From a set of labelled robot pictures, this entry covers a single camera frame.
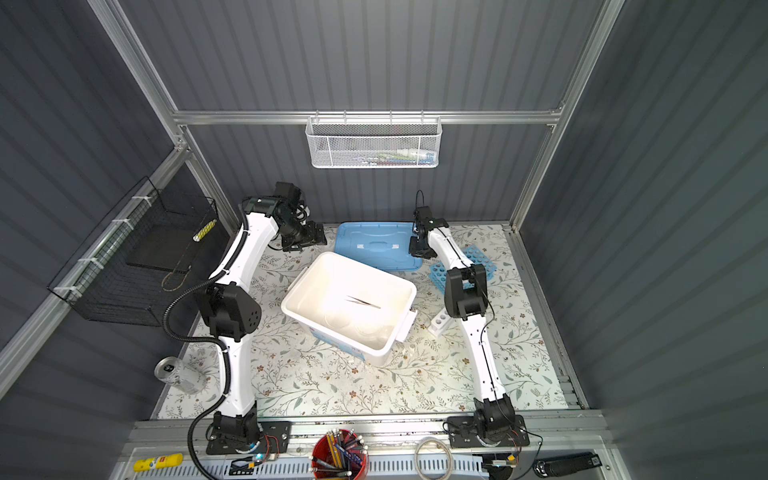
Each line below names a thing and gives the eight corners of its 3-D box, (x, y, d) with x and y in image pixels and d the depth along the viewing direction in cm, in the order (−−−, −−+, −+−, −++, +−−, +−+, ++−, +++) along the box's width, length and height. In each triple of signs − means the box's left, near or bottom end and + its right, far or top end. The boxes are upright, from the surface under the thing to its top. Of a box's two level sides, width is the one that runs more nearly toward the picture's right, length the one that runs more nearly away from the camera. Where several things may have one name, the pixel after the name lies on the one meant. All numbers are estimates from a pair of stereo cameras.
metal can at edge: (182, 390, 83) (149, 374, 71) (194, 373, 86) (164, 354, 75) (201, 396, 82) (171, 380, 71) (212, 378, 85) (185, 360, 74)
